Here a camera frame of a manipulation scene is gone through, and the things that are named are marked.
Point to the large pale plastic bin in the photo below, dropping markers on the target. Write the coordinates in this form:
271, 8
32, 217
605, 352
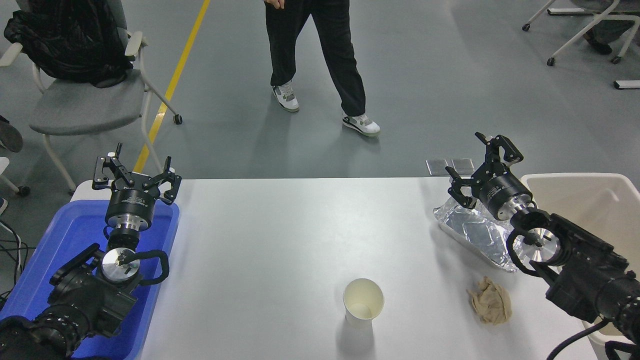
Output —
590, 205

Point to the metal floor socket plate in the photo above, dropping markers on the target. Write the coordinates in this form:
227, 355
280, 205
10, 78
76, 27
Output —
437, 167
462, 165

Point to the white wheeled chair frame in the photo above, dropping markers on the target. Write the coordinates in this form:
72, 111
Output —
575, 40

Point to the white table foot bar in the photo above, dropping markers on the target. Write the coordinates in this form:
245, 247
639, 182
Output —
570, 11
627, 85

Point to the blue plastic tray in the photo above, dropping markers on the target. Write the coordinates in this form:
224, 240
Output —
65, 230

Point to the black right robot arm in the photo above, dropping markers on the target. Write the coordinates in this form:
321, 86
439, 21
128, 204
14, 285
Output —
590, 275

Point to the grey chair white frame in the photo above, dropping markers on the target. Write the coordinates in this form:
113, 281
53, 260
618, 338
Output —
85, 105

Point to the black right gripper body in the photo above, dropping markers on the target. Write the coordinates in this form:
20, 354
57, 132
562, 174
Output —
497, 192

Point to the black jacket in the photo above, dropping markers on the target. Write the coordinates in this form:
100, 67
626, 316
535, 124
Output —
70, 45

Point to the black shoe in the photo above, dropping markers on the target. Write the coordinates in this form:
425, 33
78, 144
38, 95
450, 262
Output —
597, 45

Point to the person's hand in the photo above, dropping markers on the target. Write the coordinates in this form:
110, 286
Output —
275, 3

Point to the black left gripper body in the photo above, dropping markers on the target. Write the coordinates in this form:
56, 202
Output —
131, 202

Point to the crumpled tan paper ball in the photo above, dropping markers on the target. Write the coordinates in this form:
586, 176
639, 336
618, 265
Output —
491, 302

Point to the white paper cup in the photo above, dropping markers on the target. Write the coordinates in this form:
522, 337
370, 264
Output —
362, 305

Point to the silver foil tray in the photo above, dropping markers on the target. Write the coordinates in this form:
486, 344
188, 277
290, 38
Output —
480, 235

